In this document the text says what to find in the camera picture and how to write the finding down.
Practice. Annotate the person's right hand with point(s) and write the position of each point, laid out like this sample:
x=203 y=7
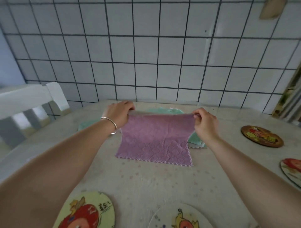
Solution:
x=207 y=126

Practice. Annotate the person's left hand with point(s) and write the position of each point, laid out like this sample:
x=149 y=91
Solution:
x=120 y=115

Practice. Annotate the pile of cloths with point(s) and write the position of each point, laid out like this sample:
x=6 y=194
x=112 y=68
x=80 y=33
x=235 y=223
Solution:
x=196 y=141

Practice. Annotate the green cloth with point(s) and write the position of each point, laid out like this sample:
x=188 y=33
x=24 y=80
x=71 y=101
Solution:
x=87 y=124

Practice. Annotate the purple cloth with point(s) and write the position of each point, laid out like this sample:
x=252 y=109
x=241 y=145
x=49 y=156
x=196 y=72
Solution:
x=155 y=138

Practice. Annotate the brown round placemat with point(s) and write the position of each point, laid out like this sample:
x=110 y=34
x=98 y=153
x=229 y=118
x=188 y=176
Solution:
x=261 y=136

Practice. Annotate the two-face round placemat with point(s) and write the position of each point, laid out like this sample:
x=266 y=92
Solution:
x=292 y=169

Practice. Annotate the we are friends placemat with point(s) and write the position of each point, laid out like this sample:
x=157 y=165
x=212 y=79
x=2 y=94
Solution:
x=169 y=218

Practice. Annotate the yellow-green round placemat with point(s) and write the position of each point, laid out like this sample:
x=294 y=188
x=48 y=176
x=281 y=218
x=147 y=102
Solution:
x=94 y=211

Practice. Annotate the person's right forearm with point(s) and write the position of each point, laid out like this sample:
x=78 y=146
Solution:
x=247 y=173

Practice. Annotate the person's left forearm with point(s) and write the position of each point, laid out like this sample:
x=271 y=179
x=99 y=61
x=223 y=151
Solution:
x=47 y=169

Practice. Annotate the white leaning boards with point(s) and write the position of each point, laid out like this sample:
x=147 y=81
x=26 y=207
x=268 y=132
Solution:
x=294 y=110

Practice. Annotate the white wooden chair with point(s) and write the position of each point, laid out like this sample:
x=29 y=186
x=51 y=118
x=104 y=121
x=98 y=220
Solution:
x=18 y=98

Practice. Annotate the gold metal door frame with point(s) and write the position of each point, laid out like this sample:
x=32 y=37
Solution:
x=285 y=98

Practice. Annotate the tan wall plate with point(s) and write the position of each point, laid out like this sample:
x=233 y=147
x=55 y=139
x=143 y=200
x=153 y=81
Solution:
x=272 y=9

